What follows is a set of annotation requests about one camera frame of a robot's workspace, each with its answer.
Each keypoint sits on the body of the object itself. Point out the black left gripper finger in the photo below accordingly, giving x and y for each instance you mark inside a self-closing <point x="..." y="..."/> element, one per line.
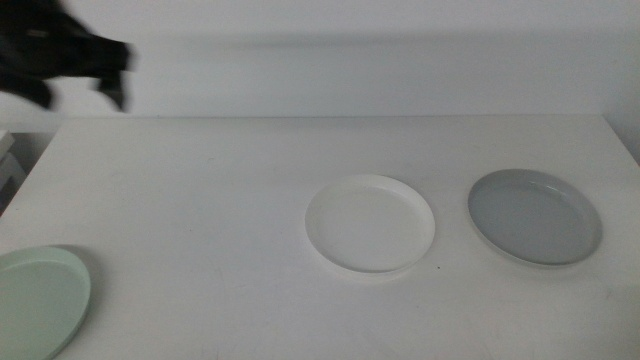
<point x="115" y="90"/>
<point x="30" y="90"/>

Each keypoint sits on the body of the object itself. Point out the pale green shallow bowl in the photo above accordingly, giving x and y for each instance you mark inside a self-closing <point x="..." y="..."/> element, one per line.
<point x="37" y="300"/>

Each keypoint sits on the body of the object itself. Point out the white shallow bowl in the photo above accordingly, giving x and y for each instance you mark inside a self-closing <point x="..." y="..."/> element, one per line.
<point x="370" y="225"/>

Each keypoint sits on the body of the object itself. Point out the grey shallow bowl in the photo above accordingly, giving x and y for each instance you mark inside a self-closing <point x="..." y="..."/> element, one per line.
<point x="534" y="217"/>

